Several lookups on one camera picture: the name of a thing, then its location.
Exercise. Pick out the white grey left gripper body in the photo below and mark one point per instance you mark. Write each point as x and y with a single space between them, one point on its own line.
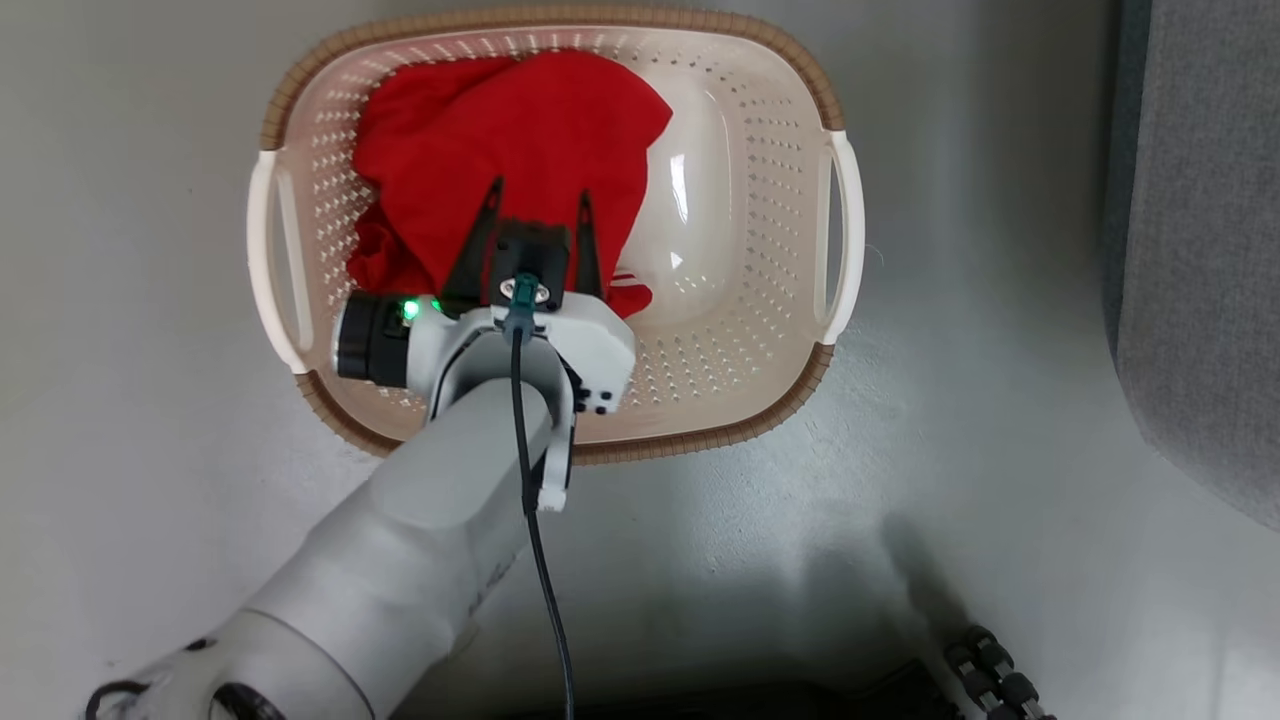
595 345

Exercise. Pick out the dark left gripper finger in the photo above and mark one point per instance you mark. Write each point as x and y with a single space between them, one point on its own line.
478 250
588 250

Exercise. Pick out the red jersey garment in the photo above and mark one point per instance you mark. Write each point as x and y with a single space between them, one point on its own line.
500 120

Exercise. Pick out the grey fabric sofa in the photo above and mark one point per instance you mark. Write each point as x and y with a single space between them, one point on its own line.
1220 250

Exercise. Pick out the beige perforated laundry basket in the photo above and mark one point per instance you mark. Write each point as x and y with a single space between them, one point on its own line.
740 260

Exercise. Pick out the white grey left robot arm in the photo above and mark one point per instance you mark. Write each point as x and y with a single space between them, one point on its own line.
400 560

